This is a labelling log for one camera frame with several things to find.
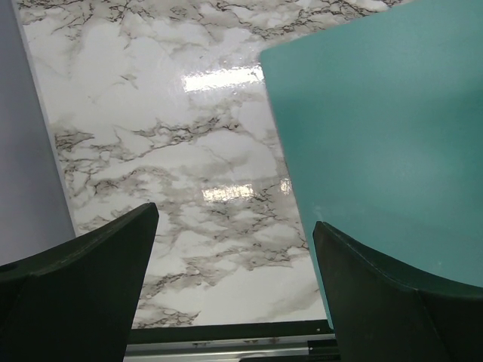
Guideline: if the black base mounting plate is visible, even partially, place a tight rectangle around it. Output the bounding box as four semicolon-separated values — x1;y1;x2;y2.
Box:
124;320;341;361

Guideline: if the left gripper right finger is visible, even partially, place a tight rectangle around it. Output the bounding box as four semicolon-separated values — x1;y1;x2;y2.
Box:
312;222;482;361

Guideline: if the teal file folder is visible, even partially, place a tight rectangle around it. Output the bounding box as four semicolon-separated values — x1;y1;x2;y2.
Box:
259;0;483;329

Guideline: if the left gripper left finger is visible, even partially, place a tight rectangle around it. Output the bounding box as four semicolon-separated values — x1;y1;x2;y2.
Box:
1;203;158;362

